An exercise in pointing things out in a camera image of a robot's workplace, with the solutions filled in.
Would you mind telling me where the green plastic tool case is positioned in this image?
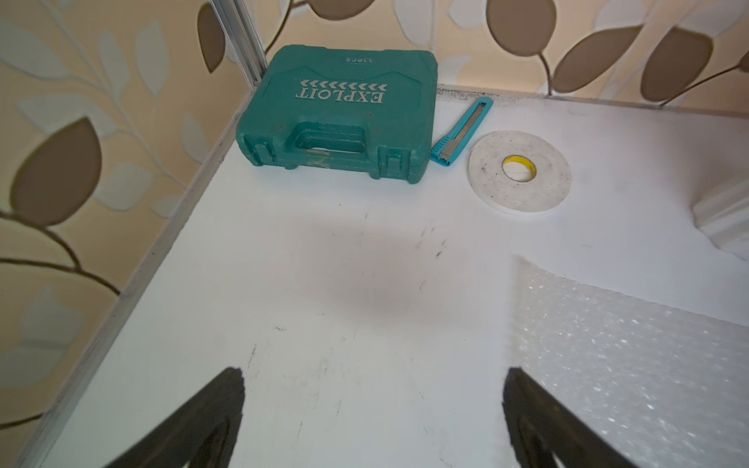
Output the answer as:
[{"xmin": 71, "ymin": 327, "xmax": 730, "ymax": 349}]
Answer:
[{"xmin": 236, "ymin": 45, "xmax": 438, "ymax": 184}]

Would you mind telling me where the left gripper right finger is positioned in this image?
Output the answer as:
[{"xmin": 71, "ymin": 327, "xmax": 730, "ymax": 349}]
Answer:
[{"xmin": 502, "ymin": 368, "xmax": 635, "ymax": 468}]

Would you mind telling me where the bubble clear cylinder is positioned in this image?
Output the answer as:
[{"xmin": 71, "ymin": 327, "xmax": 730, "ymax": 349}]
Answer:
[{"xmin": 510, "ymin": 257, "xmax": 748, "ymax": 467}]

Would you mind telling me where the white ribbed vase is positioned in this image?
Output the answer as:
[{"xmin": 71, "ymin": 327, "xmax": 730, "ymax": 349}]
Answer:
[{"xmin": 692, "ymin": 175, "xmax": 748, "ymax": 261}]

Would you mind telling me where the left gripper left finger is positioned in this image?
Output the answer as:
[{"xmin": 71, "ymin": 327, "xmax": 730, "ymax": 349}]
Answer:
[{"xmin": 109, "ymin": 368, "xmax": 245, "ymax": 467}]

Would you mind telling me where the silver compact disc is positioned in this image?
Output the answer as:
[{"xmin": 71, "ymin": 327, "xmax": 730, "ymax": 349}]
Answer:
[{"xmin": 467, "ymin": 131, "xmax": 573, "ymax": 216}]

